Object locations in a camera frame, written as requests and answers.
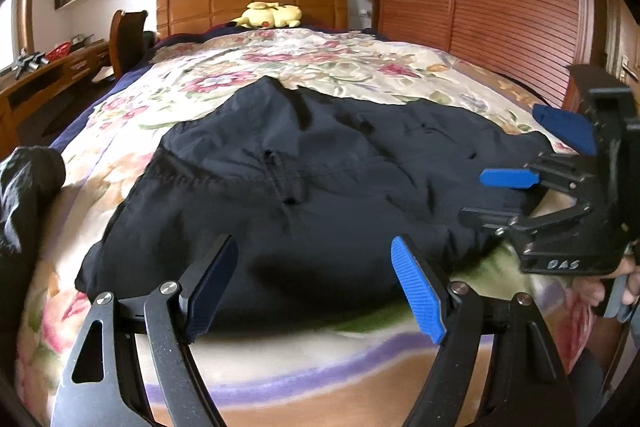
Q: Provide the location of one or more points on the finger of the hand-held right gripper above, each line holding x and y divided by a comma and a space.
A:
507, 178
490, 216

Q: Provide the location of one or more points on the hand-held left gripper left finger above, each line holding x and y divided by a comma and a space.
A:
215, 277

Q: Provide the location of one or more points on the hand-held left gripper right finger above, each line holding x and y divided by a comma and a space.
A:
415, 287

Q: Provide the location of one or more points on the black jacket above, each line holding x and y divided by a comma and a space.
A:
300, 207

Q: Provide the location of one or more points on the person's right hand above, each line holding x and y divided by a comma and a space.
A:
595, 292

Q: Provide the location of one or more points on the blue cloth piece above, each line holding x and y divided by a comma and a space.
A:
567, 127

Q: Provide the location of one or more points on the floral blanket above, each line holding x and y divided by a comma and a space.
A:
300, 357

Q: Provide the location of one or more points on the dark grey garment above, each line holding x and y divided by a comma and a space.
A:
25, 187

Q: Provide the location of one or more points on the wooden chair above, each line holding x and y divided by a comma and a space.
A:
125, 42

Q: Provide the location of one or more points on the wooden desk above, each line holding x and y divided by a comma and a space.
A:
35, 97

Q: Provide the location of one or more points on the yellow plush toy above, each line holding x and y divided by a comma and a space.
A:
267, 16

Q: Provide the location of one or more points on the red basket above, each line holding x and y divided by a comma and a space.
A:
58, 51

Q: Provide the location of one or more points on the black metal gadget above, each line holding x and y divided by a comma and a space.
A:
30, 63

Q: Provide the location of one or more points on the window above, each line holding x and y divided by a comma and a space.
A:
7, 37

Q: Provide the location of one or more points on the white wall socket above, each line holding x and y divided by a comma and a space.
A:
365, 12

